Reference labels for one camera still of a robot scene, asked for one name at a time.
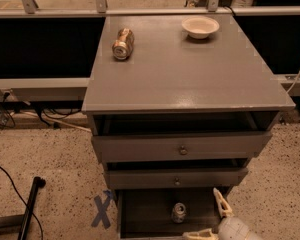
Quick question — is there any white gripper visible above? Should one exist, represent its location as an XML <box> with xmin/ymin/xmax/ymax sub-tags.
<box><xmin>183</xmin><ymin>188</ymin><xmax>263</xmax><ymax>240</ymax></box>

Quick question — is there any green white 7up can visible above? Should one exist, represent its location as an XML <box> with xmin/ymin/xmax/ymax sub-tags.
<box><xmin>171</xmin><ymin>203</ymin><xmax>187</xmax><ymax>224</ymax></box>

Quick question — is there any grey bottom drawer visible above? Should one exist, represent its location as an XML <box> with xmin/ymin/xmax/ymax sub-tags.
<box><xmin>117</xmin><ymin>187</ymin><xmax>221</xmax><ymax>240</ymax></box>

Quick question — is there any grey drawer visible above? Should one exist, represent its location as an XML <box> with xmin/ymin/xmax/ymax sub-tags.
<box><xmin>104</xmin><ymin>166</ymin><xmax>248</xmax><ymax>190</ymax></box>
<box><xmin>88</xmin><ymin>111</ymin><xmax>278</xmax><ymax>163</ymax></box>
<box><xmin>117</xmin><ymin>187</ymin><xmax>221</xmax><ymax>240</ymax></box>

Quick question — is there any grey middle drawer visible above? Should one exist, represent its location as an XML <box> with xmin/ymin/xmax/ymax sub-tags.
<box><xmin>104</xmin><ymin>166</ymin><xmax>248</xmax><ymax>190</ymax></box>

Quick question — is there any grey top drawer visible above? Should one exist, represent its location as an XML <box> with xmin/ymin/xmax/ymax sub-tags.
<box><xmin>88</xmin><ymin>111</ymin><xmax>278</xmax><ymax>163</ymax></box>

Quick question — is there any grey drawer cabinet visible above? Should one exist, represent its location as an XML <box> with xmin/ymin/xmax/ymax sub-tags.
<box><xmin>81</xmin><ymin>14</ymin><xmax>296</xmax><ymax>240</ymax></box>

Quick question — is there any brown soda can lying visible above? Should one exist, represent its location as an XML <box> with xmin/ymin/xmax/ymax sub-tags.
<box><xmin>112</xmin><ymin>28</ymin><xmax>134</xmax><ymax>60</ymax></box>

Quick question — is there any blue tape X mark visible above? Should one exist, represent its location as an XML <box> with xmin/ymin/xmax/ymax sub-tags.
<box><xmin>91</xmin><ymin>190</ymin><xmax>113</xmax><ymax>229</ymax></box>

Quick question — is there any black metal bar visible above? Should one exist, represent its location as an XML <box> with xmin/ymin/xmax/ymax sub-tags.
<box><xmin>18</xmin><ymin>176</ymin><xmax>46</xmax><ymax>240</ymax></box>

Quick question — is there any white bowl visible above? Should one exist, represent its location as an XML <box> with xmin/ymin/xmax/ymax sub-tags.
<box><xmin>182</xmin><ymin>16</ymin><xmax>220</xmax><ymax>39</ymax></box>

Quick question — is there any metal railing frame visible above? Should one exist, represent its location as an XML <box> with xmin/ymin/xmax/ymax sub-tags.
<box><xmin>0</xmin><ymin>0</ymin><xmax>300</xmax><ymax>104</ymax></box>

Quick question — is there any white cable right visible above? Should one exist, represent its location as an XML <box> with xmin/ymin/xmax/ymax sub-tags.
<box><xmin>285</xmin><ymin>52</ymin><xmax>300</xmax><ymax>95</ymax></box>

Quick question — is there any black floor cable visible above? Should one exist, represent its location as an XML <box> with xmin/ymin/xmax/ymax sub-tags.
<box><xmin>0</xmin><ymin>157</ymin><xmax>44</xmax><ymax>240</ymax></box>

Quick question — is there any cable bundle under rail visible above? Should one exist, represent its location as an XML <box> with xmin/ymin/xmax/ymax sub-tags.
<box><xmin>0</xmin><ymin>90</ymin><xmax>91</xmax><ymax>133</ymax></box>

